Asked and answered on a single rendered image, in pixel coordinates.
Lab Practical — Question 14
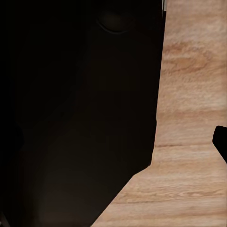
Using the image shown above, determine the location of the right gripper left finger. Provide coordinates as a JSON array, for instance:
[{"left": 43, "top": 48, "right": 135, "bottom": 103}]
[{"left": 0, "top": 126, "right": 24, "bottom": 181}]

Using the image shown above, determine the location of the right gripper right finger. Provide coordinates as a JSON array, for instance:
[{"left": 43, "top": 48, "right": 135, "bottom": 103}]
[{"left": 212, "top": 125, "right": 227, "bottom": 163}]

